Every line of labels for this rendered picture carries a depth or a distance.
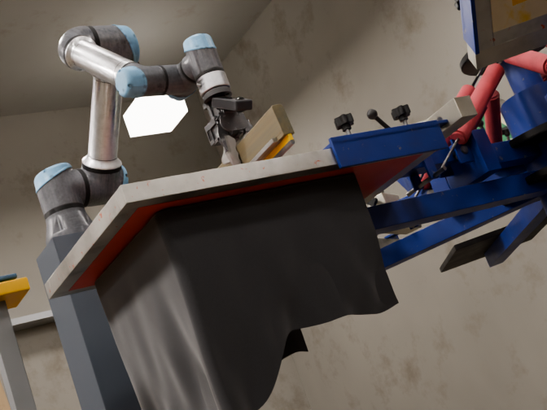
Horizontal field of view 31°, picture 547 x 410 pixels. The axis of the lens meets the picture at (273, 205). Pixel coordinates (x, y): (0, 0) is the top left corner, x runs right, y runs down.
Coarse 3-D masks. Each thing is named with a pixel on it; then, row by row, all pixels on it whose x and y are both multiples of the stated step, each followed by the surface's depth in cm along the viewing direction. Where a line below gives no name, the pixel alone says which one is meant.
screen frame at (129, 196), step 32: (288, 160) 202; (320, 160) 206; (384, 160) 218; (416, 160) 228; (128, 192) 183; (160, 192) 186; (192, 192) 190; (96, 224) 197; (96, 256) 209; (64, 288) 225
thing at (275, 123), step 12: (276, 108) 218; (264, 120) 221; (276, 120) 217; (288, 120) 218; (252, 132) 226; (264, 132) 222; (276, 132) 218; (288, 132) 216; (240, 144) 232; (252, 144) 227; (264, 144) 223; (240, 156) 233; (252, 156) 228
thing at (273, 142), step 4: (292, 136) 220; (272, 140) 218; (276, 140) 218; (268, 144) 219; (272, 144) 218; (276, 144) 219; (264, 148) 221; (268, 148) 220; (272, 148) 221; (260, 152) 222; (264, 152) 221; (268, 152) 223; (256, 156) 224; (260, 156) 223; (264, 156) 224; (252, 160) 226; (256, 160) 225
